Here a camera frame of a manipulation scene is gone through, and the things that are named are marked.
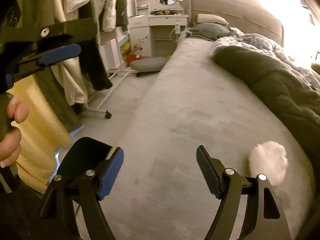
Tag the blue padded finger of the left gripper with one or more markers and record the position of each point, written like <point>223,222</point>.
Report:
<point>57,55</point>

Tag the right gripper black right finger ribbed pad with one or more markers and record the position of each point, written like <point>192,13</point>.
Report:
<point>264,217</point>

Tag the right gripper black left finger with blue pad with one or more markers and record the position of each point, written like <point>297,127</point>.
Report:
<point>56,219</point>

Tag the white tissue ball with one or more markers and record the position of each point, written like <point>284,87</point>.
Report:
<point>269,158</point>

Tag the black trash bin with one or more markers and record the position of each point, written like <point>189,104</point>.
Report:
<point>85,154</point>

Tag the person's left hand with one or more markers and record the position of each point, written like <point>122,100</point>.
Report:
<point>10,145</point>

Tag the hanging clothes on rack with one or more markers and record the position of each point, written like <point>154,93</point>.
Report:
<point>69,73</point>

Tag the yellow garment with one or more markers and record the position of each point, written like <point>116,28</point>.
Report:
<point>42,134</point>

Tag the white clothes rack base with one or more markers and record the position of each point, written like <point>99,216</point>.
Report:
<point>118,76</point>

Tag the grey cushioned stool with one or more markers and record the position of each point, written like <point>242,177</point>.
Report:
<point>148,65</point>

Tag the white vanity desk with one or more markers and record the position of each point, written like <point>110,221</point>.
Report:
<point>155,28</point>

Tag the dark grey fluffy blanket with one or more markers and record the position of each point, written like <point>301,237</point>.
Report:
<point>294,103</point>

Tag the beige pillow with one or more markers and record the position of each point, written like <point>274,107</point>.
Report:
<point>209,18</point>

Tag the grey patterned duvet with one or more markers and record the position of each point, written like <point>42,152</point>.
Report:
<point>266,46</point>

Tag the grey upholstered bed headboard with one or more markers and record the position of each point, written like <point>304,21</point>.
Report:
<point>245,17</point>

